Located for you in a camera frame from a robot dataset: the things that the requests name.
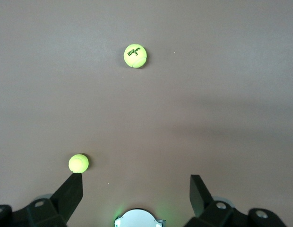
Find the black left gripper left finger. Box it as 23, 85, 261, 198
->
0, 173, 84, 227

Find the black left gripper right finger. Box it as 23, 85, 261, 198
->
185, 174, 289, 227

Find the yellow-green tennis ball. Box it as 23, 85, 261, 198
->
68, 153, 90, 174
123, 43, 147, 69

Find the brown table mat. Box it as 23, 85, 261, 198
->
0, 0, 293, 227

